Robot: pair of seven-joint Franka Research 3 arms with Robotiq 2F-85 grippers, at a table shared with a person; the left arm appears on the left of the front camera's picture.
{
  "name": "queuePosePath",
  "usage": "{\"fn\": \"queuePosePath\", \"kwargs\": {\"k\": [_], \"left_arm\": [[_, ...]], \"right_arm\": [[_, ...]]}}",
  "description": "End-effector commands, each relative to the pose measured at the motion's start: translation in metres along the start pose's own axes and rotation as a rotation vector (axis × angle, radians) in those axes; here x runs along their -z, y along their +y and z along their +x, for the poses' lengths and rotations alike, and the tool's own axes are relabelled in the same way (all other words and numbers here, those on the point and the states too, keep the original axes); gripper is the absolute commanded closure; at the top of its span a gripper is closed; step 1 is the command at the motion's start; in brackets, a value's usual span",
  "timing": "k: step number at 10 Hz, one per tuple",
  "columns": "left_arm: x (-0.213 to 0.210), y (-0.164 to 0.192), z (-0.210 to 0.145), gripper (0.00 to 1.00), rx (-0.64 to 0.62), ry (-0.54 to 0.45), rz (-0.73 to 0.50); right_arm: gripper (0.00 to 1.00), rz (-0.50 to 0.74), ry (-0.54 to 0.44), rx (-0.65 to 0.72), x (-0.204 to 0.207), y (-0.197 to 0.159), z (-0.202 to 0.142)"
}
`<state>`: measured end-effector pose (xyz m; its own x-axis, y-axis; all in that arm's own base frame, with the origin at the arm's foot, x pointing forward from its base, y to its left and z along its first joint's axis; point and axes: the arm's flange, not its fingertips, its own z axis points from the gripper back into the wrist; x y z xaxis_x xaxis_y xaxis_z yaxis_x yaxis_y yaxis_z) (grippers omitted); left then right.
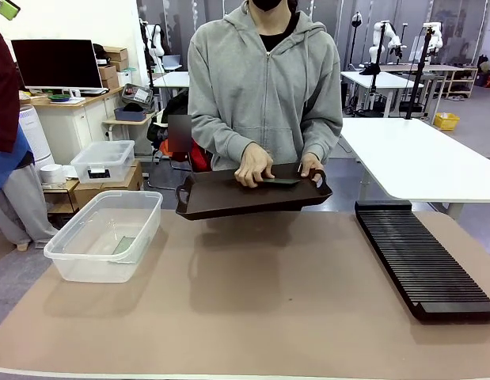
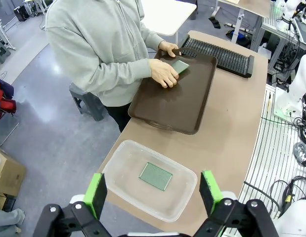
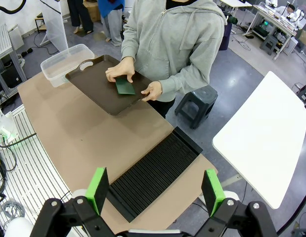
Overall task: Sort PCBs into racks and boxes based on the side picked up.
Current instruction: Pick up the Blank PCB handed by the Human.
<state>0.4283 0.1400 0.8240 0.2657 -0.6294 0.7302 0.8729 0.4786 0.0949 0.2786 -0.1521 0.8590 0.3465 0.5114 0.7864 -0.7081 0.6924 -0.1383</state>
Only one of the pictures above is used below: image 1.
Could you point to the green PCB board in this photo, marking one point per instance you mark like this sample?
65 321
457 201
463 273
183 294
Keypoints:
282 181
124 245

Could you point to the clear plastic open box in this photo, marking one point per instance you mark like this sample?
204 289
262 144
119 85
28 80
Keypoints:
106 221

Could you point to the black undershirt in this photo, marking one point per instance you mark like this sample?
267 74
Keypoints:
274 41

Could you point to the large white table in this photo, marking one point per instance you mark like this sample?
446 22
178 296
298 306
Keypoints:
418 158

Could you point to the small white round device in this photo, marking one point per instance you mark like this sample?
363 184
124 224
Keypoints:
52 173

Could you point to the clear lidded storage box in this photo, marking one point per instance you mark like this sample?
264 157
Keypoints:
104 160

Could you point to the person's right hand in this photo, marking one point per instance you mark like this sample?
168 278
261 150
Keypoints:
254 164

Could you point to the bystander in maroon top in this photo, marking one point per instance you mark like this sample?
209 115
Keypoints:
3 118

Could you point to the green plate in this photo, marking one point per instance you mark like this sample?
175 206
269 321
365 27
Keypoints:
59 96

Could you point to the white cabinet wooden top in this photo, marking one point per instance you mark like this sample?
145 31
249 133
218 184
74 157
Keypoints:
74 122

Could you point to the black face mask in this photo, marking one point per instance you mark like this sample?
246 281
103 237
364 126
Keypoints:
266 4

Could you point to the small cardboard box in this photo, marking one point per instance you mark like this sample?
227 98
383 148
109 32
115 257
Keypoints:
117 53
107 71
111 82

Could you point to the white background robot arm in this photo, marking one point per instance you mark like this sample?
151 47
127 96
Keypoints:
155 39
435 37
381 39

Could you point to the person's right forearm grey sleeve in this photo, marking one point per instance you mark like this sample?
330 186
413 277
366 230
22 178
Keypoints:
222 138

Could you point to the chair with piled clothes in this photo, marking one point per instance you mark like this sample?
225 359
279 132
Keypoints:
159 130

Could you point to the white air purifier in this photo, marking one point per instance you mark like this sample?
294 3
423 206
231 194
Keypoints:
35 134

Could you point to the yellow plastic basket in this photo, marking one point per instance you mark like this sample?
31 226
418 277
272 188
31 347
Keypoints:
446 120

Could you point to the black camera stand pole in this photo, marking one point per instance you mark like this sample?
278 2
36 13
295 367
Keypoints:
376 67
420 71

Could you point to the small wooden side table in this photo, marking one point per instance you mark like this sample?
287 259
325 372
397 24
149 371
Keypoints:
128 123

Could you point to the black slotted PCB rack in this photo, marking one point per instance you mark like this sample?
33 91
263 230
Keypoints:
418 257

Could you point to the wooden shelf bench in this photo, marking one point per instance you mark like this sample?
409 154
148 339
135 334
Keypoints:
454 77

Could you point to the person's left forearm grey sleeve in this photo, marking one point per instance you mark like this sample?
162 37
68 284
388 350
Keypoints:
321 140

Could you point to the black computer monitor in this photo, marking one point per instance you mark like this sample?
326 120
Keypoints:
56 63

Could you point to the person's left hand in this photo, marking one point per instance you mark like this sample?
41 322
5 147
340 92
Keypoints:
312 163

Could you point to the tilted grey tray with label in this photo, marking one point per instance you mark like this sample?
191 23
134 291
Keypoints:
137 93

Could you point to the grey zip hoodie torso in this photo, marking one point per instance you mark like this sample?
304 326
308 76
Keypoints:
264 91

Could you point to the white background table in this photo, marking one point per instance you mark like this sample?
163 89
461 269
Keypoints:
173 79
383 81

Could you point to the dark brown serving tray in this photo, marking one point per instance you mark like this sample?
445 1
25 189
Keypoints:
229 198

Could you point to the large cardboard box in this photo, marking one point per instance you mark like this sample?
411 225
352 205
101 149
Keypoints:
122 186

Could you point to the grey blue bin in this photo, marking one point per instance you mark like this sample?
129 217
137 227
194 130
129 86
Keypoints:
130 114

